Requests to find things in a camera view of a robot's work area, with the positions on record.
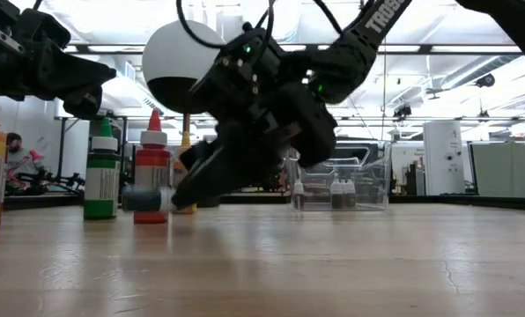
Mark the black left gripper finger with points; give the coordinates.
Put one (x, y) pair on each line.
(82, 75)

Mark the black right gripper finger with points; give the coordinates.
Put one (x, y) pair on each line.
(194, 156)
(209, 180)

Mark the orange food coloring bottle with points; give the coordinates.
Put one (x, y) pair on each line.
(184, 140)

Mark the green food coloring bottle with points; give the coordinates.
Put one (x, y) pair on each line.
(101, 185)

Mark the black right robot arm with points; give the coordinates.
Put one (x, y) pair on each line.
(377, 26)

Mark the black background robot arm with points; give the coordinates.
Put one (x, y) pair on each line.
(55, 180)

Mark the red food coloring bottle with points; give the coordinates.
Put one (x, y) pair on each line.
(152, 167)

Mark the clear plastic bin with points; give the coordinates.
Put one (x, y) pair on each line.
(377, 176)

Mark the person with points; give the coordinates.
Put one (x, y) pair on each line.
(20, 163)

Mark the white globe table lamp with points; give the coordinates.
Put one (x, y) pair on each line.
(174, 57)

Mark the white cabinet unit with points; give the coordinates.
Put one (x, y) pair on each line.
(443, 158)

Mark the green partition panel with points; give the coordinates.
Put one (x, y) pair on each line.
(509, 171)

